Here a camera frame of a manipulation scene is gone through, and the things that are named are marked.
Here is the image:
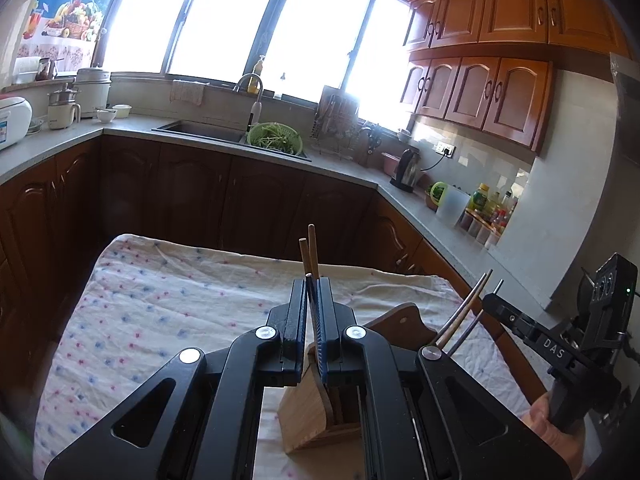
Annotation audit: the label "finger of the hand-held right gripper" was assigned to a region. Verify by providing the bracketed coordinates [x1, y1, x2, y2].
[481, 293, 545, 345]

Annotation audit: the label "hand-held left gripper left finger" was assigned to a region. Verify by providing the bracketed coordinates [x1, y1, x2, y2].
[44, 277, 314, 480]

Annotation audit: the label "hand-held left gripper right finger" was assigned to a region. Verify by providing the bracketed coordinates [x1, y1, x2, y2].
[311, 277, 574, 480]

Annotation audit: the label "metal chopstick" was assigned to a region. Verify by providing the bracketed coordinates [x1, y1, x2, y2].
[436, 272, 488, 348]
[445, 279, 504, 358]

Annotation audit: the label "wooden chopstick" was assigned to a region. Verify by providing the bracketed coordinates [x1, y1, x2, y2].
[307, 224, 322, 281]
[439, 270, 494, 350]
[298, 237, 312, 281]

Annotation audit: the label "wooden utensil holder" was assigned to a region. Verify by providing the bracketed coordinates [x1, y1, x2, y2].
[276, 301, 440, 457]

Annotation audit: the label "person's right hand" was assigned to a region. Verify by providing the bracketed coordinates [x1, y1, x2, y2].
[520, 391, 587, 477]

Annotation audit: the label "row of spice jars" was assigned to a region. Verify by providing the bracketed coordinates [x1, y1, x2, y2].
[460, 210, 503, 248]

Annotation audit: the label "group of condiment bottles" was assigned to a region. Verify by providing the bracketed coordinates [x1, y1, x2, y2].
[467, 182, 518, 233]

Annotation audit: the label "white plastic jug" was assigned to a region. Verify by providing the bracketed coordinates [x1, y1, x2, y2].
[435, 185, 473, 228]

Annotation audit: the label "grey kitchen countertop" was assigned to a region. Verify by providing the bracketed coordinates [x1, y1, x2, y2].
[0, 112, 561, 321]

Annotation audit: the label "floral white tablecloth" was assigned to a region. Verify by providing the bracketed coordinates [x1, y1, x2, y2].
[32, 232, 526, 480]

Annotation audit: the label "wooden lower cabinets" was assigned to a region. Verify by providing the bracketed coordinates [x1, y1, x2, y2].
[0, 135, 551, 411]

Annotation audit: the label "wooden cabinets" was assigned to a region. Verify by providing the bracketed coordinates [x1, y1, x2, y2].
[0, 135, 551, 411]
[400, 0, 631, 156]

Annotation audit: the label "steel electric kettle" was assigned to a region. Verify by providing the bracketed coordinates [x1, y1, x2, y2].
[390, 147, 423, 193]

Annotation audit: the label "knife block with scissors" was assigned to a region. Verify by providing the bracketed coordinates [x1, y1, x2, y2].
[357, 120, 386, 168]

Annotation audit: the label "green colander with vegetables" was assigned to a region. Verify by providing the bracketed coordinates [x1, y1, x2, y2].
[246, 121, 305, 156]

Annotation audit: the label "steel kitchen sink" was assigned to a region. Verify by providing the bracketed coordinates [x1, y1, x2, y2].
[151, 119, 311, 162]

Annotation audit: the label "kitchen faucet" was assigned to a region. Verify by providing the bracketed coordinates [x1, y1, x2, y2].
[232, 72, 265, 133]

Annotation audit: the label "wooden cutting board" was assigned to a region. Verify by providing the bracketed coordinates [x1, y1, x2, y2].
[317, 85, 361, 126]

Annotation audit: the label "yellow soap bottle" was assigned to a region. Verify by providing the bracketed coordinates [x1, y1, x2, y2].
[248, 55, 267, 93]

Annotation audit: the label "white hanging towel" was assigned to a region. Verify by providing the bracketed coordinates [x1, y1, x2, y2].
[170, 79, 206, 106]

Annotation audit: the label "wooden upper cabinets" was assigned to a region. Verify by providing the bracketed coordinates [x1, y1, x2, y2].
[400, 0, 631, 156]

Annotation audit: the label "large white steamer pot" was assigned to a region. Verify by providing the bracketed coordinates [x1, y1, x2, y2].
[74, 65, 113, 120]

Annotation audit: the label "white blender jug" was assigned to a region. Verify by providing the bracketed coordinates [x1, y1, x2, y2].
[47, 82, 82, 131]

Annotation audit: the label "large kitchen window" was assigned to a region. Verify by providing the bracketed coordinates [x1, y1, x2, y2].
[100, 0, 416, 133]

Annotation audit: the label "white rice cooker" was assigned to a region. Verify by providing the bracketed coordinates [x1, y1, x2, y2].
[0, 95, 33, 151]

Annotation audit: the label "wire dish rack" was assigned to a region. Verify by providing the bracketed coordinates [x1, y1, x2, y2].
[310, 105, 366, 161]

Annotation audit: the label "tropical fruit wall poster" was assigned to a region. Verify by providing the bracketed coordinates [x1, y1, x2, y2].
[12, 0, 123, 83]

